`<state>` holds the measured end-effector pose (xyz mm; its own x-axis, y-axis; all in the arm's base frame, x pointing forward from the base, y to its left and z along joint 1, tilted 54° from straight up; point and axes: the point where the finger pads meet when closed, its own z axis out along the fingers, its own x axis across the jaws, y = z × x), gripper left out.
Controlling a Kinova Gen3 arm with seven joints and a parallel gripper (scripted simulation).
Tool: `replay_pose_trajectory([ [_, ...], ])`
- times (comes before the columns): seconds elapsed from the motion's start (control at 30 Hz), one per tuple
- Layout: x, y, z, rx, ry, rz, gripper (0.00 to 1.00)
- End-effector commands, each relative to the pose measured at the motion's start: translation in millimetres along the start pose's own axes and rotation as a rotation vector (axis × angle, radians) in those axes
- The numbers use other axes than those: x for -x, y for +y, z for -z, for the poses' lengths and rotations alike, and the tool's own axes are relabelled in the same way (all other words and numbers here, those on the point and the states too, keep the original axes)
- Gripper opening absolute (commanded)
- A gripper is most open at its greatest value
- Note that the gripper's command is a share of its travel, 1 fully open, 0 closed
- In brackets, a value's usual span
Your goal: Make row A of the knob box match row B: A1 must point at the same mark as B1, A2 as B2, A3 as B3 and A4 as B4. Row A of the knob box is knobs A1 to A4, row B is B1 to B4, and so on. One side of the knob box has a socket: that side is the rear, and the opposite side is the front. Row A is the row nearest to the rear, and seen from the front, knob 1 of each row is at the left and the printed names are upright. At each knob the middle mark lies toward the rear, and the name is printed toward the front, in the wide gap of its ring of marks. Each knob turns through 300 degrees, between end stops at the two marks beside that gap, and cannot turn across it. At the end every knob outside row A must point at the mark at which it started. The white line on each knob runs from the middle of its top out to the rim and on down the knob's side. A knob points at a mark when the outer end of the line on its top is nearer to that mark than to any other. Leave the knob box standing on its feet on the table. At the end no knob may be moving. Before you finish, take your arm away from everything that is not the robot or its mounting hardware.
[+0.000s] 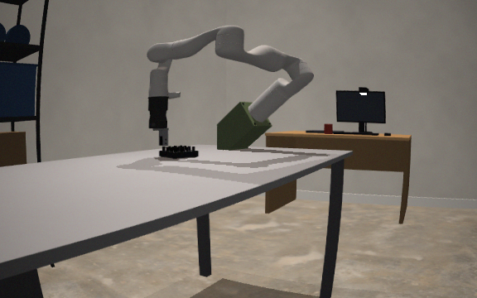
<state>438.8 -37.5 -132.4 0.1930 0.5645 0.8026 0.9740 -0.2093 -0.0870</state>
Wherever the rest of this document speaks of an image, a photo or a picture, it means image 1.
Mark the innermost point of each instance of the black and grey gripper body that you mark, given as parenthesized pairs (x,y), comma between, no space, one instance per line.
(158,104)

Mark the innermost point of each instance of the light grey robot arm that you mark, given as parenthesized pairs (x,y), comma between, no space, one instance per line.
(229,45)

